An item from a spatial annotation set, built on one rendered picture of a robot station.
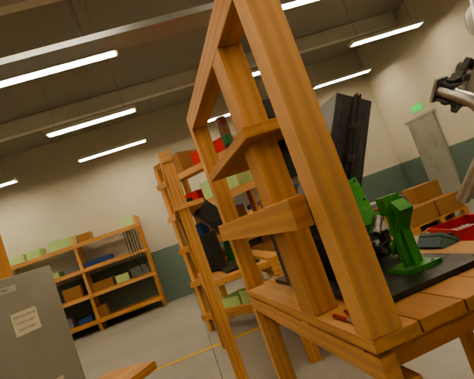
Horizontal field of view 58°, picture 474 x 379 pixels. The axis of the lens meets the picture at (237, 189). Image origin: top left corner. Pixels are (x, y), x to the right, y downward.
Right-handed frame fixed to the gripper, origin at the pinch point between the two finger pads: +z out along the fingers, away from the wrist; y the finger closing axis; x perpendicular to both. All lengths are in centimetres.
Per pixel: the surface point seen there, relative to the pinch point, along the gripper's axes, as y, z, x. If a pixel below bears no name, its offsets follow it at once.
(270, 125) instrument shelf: -24, 9, -50
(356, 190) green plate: -65, -34, -45
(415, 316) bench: -53, 14, 13
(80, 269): -641, -27, -739
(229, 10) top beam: 10, 15, -62
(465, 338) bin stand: -134, -64, 5
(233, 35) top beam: 0, 6, -73
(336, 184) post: -23.3, 19.4, -12.3
